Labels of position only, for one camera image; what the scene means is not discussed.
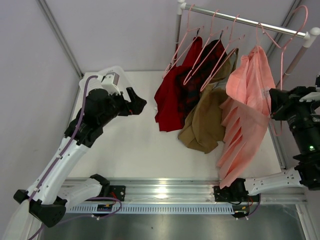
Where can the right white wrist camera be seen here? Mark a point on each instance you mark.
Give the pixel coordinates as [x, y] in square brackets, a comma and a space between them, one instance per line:
[314, 95]

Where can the white metal clothes rack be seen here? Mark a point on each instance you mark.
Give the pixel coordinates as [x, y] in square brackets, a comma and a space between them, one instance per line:
[279, 30]

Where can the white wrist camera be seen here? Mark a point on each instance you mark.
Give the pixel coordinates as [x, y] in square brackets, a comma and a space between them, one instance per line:
[314, 95]
[109, 82]

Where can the pink hanger with plaid skirt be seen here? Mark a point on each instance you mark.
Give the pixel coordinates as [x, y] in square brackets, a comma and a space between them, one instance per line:
[210, 44]

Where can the pink hanger with red skirt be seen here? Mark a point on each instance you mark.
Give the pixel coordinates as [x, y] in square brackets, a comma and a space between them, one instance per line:
[185, 37]

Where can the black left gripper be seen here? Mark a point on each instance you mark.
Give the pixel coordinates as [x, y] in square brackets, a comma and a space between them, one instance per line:
[125, 106]

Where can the red black plaid skirt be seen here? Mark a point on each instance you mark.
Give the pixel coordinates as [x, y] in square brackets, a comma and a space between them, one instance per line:
[191, 91]

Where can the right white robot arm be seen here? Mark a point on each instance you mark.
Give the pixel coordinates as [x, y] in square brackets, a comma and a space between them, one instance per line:
[305, 174]

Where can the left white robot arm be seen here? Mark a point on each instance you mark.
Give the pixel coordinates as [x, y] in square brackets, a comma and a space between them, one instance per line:
[47, 203]

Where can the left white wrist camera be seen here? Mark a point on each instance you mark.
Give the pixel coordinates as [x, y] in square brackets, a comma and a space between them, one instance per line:
[109, 82]

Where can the white slotted cable duct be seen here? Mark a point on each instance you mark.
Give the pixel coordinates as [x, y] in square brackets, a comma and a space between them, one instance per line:
[139, 208]

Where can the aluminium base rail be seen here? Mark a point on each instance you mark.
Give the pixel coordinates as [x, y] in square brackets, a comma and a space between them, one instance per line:
[187, 191]

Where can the tan brown skirt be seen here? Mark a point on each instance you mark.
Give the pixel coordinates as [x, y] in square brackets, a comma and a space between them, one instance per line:
[203, 126]

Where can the pink pleated skirt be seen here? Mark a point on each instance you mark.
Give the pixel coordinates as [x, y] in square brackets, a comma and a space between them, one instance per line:
[245, 114]

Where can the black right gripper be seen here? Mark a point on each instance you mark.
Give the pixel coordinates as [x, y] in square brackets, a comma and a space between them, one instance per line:
[283, 107]

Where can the white perforated plastic basket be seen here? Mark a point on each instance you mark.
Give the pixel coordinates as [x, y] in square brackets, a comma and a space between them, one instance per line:
[123, 81]

